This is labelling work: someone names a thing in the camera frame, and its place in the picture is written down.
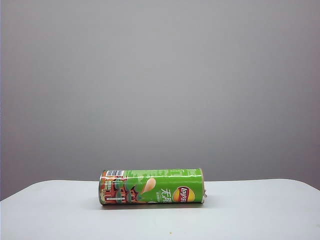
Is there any green Lay's chips tub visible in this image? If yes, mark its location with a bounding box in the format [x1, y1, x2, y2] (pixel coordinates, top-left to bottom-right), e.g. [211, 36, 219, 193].
[98, 167, 207, 205]

